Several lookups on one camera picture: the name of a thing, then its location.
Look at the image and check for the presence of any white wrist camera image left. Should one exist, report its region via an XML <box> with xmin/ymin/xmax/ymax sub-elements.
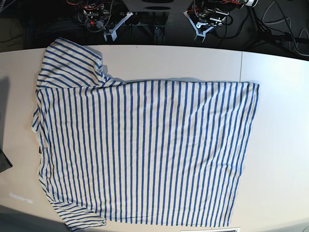
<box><xmin>103</xmin><ymin>12</ymin><xmax>133</xmax><ymax>42</ymax></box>

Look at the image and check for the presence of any black tripod stand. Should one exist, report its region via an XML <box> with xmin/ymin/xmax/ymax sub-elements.
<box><xmin>246</xmin><ymin>8</ymin><xmax>309</xmax><ymax>57</ymax></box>

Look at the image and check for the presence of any grey cable on floor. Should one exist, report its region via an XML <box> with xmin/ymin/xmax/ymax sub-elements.
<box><xmin>262</xmin><ymin>0</ymin><xmax>309</xmax><ymax>55</ymax></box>

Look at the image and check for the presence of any blue white striped T-shirt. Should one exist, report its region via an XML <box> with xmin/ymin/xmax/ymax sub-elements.
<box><xmin>31</xmin><ymin>38</ymin><xmax>259</xmax><ymax>232</ymax></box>

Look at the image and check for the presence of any dark object at left edge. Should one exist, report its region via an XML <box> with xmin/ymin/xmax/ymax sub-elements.
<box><xmin>0</xmin><ymin>150</ymin><xmax>13</xmax><ymax>173</ymax></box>

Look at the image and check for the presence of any black table clamp mount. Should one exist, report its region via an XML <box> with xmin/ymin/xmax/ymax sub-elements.
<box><xmin>154</xmin><ymin>26</ymin><xmax>165</xmax><ymax>44</ymax></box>

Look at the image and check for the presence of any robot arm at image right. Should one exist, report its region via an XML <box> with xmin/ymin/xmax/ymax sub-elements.
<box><xmin>187</xmin><ymin>0</ymin><xmax>258</xmax><ymax>28</ymax></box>

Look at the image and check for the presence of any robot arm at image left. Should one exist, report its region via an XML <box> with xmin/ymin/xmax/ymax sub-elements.
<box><xmin>66</xmin><ymin>0</ymin><xmax>123</xmax><ymax>33</ymax></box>

